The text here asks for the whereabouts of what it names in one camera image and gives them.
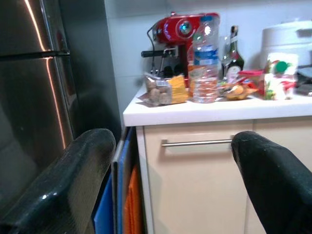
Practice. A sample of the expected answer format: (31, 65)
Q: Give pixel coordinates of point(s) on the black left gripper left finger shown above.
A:
(61, 185)

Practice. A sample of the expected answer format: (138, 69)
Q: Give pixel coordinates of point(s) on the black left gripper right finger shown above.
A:
(278, 185)

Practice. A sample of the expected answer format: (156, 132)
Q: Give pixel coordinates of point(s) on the stainless steel fridge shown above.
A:
(36, 85)

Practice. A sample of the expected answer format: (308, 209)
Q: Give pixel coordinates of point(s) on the blue flat board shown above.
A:
(104, 212)

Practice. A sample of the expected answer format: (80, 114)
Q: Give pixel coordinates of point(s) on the grey flat board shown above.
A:
(116, 195)

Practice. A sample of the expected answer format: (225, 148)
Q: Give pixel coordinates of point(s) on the orange flat board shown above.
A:
(132, 202)

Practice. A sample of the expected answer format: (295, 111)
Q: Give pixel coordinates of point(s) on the beige kitchen cabinet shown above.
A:
(195, 190)

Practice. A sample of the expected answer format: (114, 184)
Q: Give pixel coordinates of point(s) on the orange snack bag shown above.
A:
(237, 91)

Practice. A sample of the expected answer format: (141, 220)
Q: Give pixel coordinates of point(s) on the white carton with green cap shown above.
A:
(280, 78)

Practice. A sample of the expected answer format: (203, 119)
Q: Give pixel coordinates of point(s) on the red snack package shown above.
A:
(252, 75)

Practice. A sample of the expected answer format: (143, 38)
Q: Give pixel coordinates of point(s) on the clear plastic water bottle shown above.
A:
(206, 73)

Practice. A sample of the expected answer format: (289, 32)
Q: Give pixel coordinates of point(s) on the dark wine bottle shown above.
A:
(235, 56)

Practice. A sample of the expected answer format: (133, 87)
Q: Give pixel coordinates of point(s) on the clear bag of biscuits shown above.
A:
(161, 90)

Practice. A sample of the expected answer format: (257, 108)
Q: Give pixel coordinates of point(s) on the white rice cooker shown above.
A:
(285, 36)

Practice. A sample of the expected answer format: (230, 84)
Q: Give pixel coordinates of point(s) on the red espresso machine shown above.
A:
(170, 28)

